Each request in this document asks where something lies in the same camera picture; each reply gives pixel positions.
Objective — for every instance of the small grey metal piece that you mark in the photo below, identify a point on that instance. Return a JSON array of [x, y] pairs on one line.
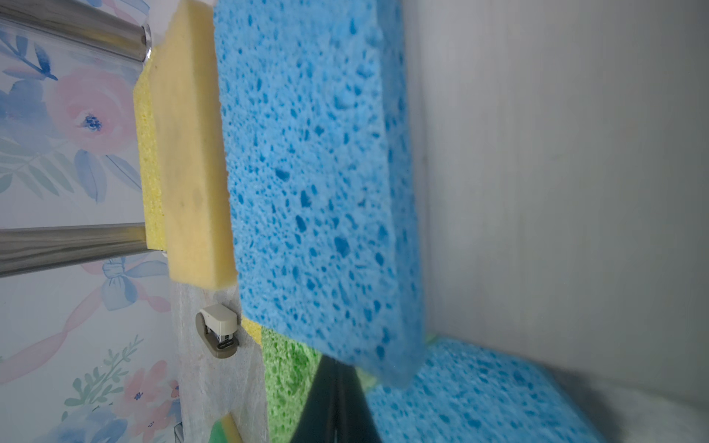
[[217, 326]]

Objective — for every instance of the bright yellow sponge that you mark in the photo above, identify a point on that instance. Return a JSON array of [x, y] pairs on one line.
[[149, 162]]

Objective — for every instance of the blue sponge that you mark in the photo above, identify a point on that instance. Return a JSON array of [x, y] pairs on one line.
[[465, 393], [320, 176]]

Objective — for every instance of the pale yellow worn sponge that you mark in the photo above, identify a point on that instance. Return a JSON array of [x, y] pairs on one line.
[[183, 82]]

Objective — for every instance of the light green sponge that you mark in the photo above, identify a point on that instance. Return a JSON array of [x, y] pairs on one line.
[[290, 369]]

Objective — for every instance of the yellow sponge near shelf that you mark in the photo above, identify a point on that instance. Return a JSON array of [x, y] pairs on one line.
[[253, 329]]

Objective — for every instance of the white two-tier shelf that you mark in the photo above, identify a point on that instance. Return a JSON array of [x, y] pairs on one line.
[[560, 155]]

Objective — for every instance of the blue sponge by shelf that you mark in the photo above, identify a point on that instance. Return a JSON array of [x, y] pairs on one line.
[[465, 393]]

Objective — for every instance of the dark green sponge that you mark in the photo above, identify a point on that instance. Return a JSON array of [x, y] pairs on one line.
[[225, 430]]

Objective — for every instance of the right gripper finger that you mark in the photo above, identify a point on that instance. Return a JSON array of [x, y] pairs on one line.
[[336, 409]]

